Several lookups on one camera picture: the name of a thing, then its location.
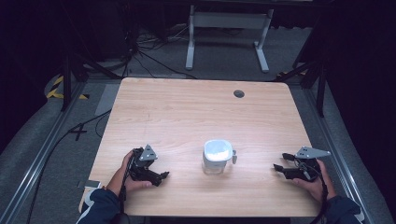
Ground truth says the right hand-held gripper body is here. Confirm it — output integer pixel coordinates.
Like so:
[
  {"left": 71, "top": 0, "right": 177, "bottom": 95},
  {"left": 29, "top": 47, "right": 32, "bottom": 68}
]
[{"left": 291, "top": 146, "right": 332, "bottom": 183}]

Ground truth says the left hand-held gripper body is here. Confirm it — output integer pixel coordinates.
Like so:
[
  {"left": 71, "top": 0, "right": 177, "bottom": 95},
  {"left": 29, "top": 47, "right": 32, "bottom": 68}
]
[{"left": 128, "top": 144, "right": 163, "bottom": 188}]

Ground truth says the clear cup with white lid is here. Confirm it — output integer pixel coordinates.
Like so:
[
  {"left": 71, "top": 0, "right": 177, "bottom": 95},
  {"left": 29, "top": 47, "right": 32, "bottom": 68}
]
[{"left": 201, "top": 138, "right": 238, "bottom": 175}]

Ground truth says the person's right hand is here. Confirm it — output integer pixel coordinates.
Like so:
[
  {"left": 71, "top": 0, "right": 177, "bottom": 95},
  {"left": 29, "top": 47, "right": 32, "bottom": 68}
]
[{"left": 291, "top": 158, "right": 338, "bottom": 203}]

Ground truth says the person's left hand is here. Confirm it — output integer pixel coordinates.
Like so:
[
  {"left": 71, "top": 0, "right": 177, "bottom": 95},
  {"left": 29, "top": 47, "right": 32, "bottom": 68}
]
[{"left": 106, "top": 150, "right": 153, "bottom": 197}]

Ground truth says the small white flat device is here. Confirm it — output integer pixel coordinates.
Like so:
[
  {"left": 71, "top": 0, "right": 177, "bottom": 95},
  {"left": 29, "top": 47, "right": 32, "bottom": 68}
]
[{"left": 77, "top": 179, "right": 103, "bottom": 189}]

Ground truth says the black metal stand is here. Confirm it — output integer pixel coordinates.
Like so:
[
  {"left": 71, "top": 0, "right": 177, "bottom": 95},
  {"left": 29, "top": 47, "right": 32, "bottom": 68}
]
[
  {"left": 59, "top": 49, "right": 122, "bottom": 112},
  {"left": 274, "top": 18, "right": 328, "bottom": 119}
]

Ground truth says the right hand-held gripper black cable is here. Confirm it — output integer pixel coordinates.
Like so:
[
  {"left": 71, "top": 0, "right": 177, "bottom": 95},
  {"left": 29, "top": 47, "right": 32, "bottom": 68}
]
[{"left": 306, "top": 166, "right": 331, "bottom": 224}]

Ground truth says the hand-held gripper black cable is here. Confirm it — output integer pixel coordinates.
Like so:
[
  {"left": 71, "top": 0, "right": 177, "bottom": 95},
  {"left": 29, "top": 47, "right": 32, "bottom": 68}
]
[
  {"left": 306, "top": 166, "right": 331, "bottom": 224},
  {"left": 118, "top": 154, "right": 135, "bottom": 216}
]

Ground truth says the left hand-held gripper black cable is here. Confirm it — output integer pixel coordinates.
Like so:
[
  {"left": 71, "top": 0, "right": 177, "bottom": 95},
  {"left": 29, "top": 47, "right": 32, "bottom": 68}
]
[{"left": 118, "top": 154, "right": 135, "bottom": 216}]

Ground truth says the grey metal floor rail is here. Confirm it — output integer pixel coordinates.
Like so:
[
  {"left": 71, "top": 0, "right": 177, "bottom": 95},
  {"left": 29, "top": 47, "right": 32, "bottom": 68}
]
[
  {"left": 303, "top": 88, "right": 376, "bottom": 224},
  {"left": 0, "top": 81, "right": 88, "bottom": 224}
]

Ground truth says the long black floor cable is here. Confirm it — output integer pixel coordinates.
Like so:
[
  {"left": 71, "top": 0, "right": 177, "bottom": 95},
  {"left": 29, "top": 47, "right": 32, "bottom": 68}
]
[{"left": 25, "top": 109, "right": 112, "bottom": 224}]

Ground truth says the bundle of black floor cables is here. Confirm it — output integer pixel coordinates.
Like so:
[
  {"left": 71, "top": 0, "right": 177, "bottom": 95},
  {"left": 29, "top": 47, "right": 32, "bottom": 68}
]
[{"left": 122, "top": 22, "right": 198, "bottom": 80}]

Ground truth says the white metal table frame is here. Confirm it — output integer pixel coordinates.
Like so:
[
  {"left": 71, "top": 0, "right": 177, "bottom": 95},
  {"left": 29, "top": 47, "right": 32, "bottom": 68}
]
[{"left": 185, "top": 4, "right": 276, "bottom": 75}]

